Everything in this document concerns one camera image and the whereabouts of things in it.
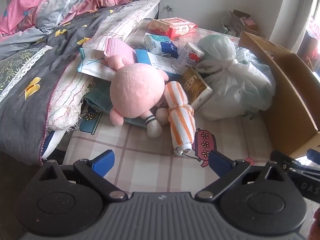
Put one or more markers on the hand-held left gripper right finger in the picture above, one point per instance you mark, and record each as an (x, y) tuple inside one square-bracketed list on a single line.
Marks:
[(220, 163)]

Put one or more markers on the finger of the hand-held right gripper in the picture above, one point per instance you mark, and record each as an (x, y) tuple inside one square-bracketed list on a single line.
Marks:
[(314, 154), (285, 158)]

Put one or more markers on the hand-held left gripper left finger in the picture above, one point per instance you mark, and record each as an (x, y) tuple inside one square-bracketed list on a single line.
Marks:
[(103, 162)]

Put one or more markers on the orange striped towel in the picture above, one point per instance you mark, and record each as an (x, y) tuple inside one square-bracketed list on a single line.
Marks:
[(180, 120)]

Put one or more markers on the teal checked cloth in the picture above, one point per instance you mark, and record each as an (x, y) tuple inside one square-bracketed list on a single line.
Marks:
[(100, 96)]

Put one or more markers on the pink plush toy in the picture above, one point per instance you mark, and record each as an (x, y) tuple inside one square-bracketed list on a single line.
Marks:
[(135, 90)]

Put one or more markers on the gold tissue pack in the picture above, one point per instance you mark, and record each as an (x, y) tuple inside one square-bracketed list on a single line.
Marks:
[(196, 86)]

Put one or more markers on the tissue pack with red print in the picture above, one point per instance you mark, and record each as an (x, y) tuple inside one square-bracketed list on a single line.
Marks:
[(191, 56)]

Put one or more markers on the blue white box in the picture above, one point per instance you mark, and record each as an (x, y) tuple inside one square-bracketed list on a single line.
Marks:
[(152, 60)]

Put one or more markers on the pink knit towel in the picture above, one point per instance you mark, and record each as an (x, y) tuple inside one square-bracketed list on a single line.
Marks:
[(118, 48)]

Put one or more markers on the blue wipes pack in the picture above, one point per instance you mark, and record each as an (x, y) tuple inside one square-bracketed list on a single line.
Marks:
[(160, 43)]

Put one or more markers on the person's right hand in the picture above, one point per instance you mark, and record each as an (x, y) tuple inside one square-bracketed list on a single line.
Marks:
[(317, 220)]

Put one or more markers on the checked bed sheet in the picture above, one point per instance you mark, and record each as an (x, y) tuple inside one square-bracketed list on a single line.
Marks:
[(150, 155)]

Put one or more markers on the blue white striped cloth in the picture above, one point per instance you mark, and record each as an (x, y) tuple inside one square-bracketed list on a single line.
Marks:
[(51, 143)]

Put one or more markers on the white plastic bag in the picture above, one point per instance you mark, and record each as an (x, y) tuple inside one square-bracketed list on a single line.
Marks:
[(235, 92)]

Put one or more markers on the grey quilt with yellow print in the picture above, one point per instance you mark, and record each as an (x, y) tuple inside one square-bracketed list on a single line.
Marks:
[(30, 110)]

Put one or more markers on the pale green plastic bag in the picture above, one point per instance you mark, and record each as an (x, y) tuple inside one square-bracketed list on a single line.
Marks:
[(217, 46)]

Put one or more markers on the hanging pink garment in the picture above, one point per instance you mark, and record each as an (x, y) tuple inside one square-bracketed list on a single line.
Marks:
[(314, 30)]

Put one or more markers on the pale green paper bag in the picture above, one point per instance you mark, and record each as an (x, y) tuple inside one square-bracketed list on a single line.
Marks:
[(226, 27)]

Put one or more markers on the red wet wipes pack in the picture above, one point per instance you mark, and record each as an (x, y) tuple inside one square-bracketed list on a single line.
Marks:
[(175, 27)]

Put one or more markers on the small cardboard box with clutter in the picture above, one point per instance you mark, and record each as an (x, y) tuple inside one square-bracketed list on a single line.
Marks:
[(237, 20)]

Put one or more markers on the pink grey duvet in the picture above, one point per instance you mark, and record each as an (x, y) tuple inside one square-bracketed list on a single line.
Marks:
[(37, 0)]

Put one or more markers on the wall socket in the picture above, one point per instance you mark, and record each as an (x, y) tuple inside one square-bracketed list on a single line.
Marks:
[(170, 7)]

